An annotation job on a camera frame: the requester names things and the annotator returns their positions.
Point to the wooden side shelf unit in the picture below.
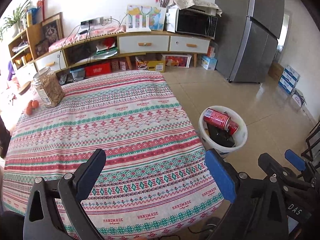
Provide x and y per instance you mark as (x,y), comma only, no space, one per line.
(28,46)

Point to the clear jar of seeds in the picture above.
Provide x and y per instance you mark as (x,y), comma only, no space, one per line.
(48,87)

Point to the black microwave oven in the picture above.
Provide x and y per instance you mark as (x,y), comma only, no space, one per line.
(196,22)

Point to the blue white stacked boxes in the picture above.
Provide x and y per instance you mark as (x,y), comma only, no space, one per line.
(288,79)

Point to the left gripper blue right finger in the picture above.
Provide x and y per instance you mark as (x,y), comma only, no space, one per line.
(257,208)

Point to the white power strip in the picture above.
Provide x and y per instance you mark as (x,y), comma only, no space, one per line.
(96,22)

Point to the blue white carton box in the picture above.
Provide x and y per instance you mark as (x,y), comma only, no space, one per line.
(208,63)

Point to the framed cat picture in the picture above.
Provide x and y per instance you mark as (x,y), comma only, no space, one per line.
(52,28)

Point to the patterned striped tablecloth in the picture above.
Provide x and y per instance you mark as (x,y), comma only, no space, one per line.
(154,181)

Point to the wooden white TV cabinet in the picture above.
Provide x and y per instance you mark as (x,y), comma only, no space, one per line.
(139,43)

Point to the red cardboard box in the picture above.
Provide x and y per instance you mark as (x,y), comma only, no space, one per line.
(98,69)

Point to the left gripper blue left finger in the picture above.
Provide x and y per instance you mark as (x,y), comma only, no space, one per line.
(42,219)

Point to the white framed red picture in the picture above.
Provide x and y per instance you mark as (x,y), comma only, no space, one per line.
(177,61)

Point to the yellow cardboard box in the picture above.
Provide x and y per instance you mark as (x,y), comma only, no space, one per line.
(142,63)

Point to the red cartoon milk can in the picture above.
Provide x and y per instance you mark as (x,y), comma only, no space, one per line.
(232,127)

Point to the black plastic tray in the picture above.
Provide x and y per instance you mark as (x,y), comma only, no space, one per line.
(220,136)

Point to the glass jar wooden lid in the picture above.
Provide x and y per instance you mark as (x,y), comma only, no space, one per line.
(24,88)

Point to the white picture frame stand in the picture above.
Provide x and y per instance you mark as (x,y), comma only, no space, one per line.
(140,25)

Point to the red tall drink can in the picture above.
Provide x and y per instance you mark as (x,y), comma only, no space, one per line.
(216,118)

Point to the green potted plant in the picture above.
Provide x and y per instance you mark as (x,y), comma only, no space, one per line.
(16,18)

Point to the white plastic trash bucket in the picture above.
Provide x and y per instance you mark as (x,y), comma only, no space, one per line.
(240,137)

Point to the grey steel refrigerator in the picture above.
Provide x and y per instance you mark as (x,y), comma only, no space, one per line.
(247,34)

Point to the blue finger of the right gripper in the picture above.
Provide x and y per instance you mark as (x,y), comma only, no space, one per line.
(307,171)
(270,166)

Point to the pink cabinet runner cloth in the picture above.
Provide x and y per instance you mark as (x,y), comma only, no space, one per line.
(74,38)

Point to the colourful map board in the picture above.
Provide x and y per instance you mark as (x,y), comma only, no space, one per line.
(156,15)

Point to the orange tangerine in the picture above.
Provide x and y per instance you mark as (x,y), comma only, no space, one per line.
(30,104)
(29,111)
(35,104)

